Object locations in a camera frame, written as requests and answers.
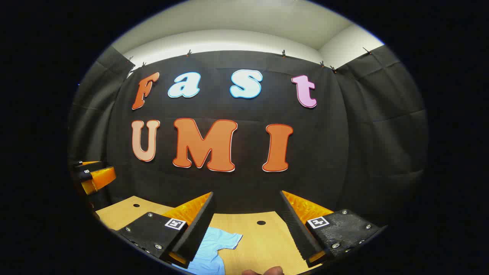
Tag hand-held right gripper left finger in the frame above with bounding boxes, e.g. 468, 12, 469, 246
116, 192, 215, 269

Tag light blue T-shirt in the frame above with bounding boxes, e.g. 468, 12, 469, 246
172, 226, 243, 275

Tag plain black curtain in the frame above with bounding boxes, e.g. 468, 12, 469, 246
68, 46, 135, 184
335, 45, 429, 226

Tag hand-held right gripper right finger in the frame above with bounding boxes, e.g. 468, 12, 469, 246
280, 190, 384, 269

